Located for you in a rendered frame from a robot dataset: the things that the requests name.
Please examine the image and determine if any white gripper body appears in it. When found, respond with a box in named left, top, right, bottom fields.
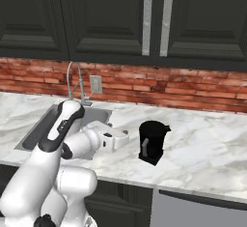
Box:
left=110, top=128, right=130, bottom=153

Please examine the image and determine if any grey steel sink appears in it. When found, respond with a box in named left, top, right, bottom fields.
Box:
left=14, top=104, right=114, bottom=161

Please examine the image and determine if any silver sink faucet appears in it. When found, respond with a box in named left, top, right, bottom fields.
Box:
left=66, top=60, right=94, bottom=107

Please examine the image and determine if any dark lower cupboard door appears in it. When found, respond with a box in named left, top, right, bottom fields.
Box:
left=84, top=180, right=154, bottom=227

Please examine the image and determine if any dark cupboard door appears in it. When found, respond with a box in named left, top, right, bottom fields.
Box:
left=84, top=180, right=154, bottom=227
left=155, top=0, right=247, bottom=72
left=0, top=0, right=69, bottom=61
left=57, top=0, right=157, bottom=66

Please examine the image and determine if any grey dishwasher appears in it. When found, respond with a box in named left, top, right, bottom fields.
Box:
left=150, top=187, right=247, bottom=227

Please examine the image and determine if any dark upper cupboard door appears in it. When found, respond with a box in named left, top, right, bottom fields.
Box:
left=0, top=0, right=69, bottom=61
left=155, top=0, right=247, bottom=72
left=57, top=0, right=157, bottom=66

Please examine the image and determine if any black jug with grey handle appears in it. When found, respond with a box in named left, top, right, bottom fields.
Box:
left=138, top=120, right=172, bottom=167

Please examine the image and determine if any grey wall outlet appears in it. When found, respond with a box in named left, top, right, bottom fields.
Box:
left=89, top=74, right=103, bottom=96

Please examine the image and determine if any black dishwasher handle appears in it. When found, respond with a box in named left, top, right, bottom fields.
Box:
left=158, top=188, right=247, bottom=212

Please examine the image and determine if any silver cupboard door handle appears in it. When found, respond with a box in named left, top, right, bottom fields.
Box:
left=141, top=0, right=153, bottom=57
left=159, top=0, right=175, bottom=58

